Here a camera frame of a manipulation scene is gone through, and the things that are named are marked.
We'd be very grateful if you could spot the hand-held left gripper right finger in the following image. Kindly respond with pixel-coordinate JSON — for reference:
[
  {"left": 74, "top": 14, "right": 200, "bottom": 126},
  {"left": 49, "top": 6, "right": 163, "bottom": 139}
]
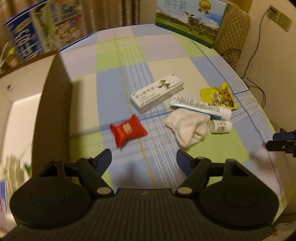
[{"left": 176, "top": 149, "right": 251, "bottom": 196}]

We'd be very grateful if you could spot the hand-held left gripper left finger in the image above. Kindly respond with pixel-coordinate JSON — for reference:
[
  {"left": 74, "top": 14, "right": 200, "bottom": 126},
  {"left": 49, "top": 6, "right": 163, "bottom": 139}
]
[{"left": 35, "top": 149, "right": 114, "bottom": 198}]

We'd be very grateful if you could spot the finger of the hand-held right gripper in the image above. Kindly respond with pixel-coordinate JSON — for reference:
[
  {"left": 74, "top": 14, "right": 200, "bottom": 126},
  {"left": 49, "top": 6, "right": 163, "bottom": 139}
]
[
  {"left": 273, "top": 128, "right": 296, "bottom": 141},
  {"left": 266, "top": 139, "right": 296, "bottom": 158}
]

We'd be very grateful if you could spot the white sock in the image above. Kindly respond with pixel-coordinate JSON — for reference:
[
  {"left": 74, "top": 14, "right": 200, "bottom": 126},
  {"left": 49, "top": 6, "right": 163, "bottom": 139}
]
[{"left": 165, "top": 109, "right": 211, "bottom": 149}]

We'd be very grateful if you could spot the red packet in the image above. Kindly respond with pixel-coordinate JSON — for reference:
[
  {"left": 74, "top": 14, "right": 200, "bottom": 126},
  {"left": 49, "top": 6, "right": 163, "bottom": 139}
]
[{"left": 110, "top": 115, "right": 148, "bottom": 149}]

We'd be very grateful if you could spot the small white pill bottle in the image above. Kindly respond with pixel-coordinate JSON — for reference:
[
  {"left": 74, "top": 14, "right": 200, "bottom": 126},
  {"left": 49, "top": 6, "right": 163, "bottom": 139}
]
[{"left": 209, "top": 119, "right": 233, "bottom": 134}]

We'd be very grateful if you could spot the white blue ointment tube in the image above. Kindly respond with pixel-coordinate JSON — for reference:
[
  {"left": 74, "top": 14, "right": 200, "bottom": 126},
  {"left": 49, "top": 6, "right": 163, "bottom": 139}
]
[{"left": 170, "top": 95, "right": 232, "bottom": 121}]

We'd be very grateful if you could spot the white ointment box green parrot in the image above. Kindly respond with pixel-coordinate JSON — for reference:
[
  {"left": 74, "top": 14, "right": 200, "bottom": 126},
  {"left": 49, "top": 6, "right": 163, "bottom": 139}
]
[{"left": 130, "top": 74, "right": 185, "bottom": 114}]

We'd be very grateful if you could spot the brown storage box white inside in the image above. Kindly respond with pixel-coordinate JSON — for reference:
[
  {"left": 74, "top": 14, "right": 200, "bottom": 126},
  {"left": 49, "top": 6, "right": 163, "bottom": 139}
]
[{"left": 0, "top": 52, "right": 73, "bottom": 214}]

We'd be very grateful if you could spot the yellow snack packet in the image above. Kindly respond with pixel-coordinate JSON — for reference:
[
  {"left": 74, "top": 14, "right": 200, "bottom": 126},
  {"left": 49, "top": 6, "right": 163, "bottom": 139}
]
[{"left": 200, "top": 83, "right": 238, "bottom": 110}]

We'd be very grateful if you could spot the green white medicine box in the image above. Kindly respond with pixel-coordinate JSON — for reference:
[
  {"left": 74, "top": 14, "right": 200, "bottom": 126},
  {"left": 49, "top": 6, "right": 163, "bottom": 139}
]
[{"left": 3, "top": 154, "right": 32, "bottom": 188}]

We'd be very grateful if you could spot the plaid tablecloth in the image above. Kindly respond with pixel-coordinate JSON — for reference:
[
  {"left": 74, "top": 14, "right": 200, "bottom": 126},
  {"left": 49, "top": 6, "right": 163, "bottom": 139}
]
[{"left": 59, "top": 23, "right": 286, "bottom": 209}]

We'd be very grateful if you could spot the beige quilted chair cover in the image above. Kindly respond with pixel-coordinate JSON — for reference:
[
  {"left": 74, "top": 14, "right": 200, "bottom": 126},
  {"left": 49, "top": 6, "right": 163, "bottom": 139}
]
[{"left": 213, "top": 0, "right": 251, "bottom": 70}]

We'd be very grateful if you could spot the green cow milk carton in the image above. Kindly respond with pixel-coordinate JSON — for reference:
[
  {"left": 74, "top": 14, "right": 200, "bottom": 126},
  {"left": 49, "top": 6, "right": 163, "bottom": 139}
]
[{"left": 155, "top": 0, "right": 230, "bottom": 49}]

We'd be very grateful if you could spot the blue cartoon milk carton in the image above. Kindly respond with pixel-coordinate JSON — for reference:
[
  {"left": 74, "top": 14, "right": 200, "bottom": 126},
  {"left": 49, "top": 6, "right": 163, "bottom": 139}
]
[{"left": 4, "top": 0, "right": 88, "bottom": 62}]

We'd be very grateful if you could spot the black cable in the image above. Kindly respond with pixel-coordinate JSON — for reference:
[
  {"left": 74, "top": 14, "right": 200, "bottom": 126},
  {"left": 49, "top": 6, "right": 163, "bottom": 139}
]
[{"left": 240, "top": 7, "right": 274, "bottom": 108}]

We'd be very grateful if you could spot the wall socket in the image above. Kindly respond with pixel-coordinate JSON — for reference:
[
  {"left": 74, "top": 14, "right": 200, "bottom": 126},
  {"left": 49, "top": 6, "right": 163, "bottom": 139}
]
[{"left": 267, "top": 6, "right": 292, "bottom": 32}]

